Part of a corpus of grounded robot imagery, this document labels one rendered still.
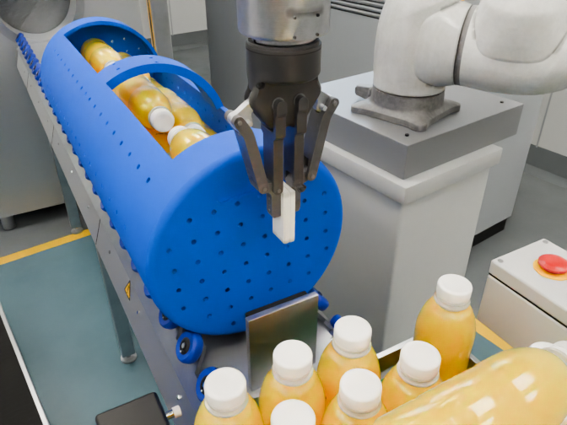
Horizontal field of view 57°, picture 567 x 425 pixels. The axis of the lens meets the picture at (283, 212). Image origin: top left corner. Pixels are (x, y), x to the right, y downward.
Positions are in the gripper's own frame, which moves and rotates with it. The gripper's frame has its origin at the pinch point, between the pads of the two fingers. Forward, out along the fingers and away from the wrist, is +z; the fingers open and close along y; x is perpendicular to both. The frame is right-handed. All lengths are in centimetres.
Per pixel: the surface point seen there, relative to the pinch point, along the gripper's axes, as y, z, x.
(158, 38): 29, 12, 144
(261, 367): -5.3, 19.9, -3.7
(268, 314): -4.1, 11.3, -3.7
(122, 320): -8, 95, 100
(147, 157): -11.3, -3.4, 15.5
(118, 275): -14.9, 29.3, 37.0
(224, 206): -5.7, -0.4, 4.1
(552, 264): 26.2, 5.3, -18.4
